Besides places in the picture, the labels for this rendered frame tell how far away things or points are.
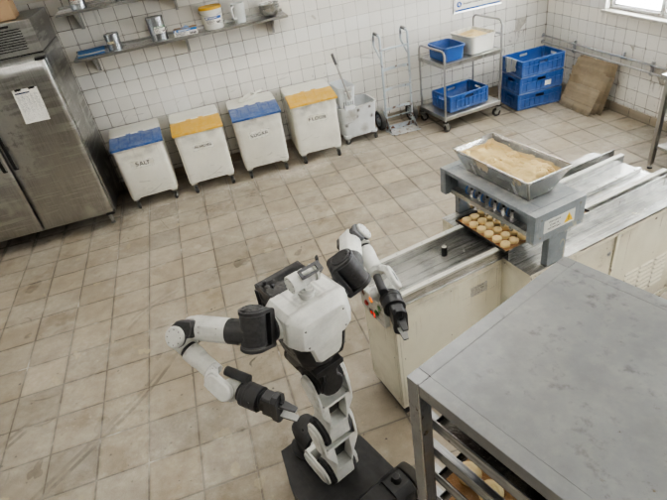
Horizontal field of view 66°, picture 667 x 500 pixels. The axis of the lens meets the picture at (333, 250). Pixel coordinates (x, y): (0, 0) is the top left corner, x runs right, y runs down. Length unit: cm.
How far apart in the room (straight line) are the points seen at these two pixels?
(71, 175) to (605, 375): 523
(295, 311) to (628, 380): 109
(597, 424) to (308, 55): 583
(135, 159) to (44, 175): 87
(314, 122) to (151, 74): 185
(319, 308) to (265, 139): 423
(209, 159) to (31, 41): 191
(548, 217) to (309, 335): 136
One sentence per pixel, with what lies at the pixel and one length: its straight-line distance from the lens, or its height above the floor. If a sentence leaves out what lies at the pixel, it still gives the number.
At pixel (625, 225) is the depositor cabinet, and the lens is 321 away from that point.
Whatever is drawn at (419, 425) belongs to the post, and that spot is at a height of 170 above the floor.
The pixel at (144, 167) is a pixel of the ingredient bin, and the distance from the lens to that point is 588.
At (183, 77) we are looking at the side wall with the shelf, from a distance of 626.
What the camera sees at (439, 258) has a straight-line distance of 285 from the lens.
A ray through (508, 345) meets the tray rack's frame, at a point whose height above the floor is 182.
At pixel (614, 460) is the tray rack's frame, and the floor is 182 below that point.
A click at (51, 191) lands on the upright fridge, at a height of 55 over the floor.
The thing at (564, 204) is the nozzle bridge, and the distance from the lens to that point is 267.
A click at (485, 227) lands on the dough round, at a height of 92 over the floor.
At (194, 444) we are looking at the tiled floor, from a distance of 336.
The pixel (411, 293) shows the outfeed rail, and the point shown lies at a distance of 255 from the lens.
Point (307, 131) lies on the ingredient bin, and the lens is 594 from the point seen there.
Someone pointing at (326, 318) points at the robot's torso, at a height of 135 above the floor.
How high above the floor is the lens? 254
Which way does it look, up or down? 34 degrees down
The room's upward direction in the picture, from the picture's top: 10 degrees counter-clockwise
